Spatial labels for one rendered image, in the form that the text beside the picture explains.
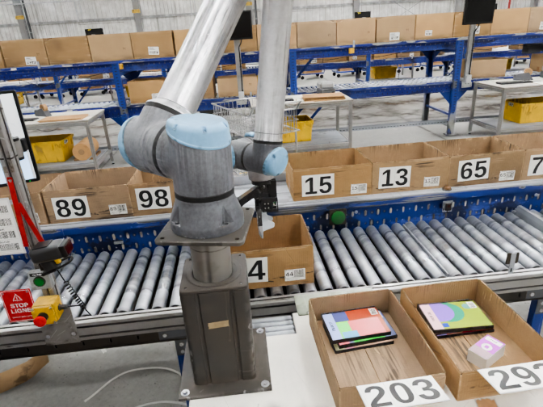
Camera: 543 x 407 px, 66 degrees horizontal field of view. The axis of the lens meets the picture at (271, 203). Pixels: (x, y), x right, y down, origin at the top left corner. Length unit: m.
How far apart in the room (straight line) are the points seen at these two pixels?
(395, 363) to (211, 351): 0.54
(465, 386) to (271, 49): 1.04
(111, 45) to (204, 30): 5.40
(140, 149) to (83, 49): 5.64
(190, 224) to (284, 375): 0.55
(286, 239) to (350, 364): 0.74
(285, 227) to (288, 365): 0.72
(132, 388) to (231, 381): 1.24
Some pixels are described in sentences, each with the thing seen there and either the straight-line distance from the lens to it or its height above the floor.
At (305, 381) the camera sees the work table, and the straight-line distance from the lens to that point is 1.29.
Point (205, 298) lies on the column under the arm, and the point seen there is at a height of 1.05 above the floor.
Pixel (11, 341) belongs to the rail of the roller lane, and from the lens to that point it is 1.84.
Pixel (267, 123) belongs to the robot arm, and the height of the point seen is 1.43.
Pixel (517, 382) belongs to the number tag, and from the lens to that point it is 1.24.
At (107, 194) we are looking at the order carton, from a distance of 2.09.
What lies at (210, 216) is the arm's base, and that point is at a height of 1.28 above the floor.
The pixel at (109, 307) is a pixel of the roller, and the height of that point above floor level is 0.75.
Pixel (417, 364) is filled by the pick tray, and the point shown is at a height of 0.76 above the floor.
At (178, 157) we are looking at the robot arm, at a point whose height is 1.42.
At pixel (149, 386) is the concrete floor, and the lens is 2.45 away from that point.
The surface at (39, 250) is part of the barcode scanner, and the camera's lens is 1.51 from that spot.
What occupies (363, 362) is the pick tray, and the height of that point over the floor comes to 0.76.
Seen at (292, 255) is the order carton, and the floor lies 0.88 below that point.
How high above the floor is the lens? 1.68
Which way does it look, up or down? 23 degrees down
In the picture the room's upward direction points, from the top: 4 degrees counter-clockwise
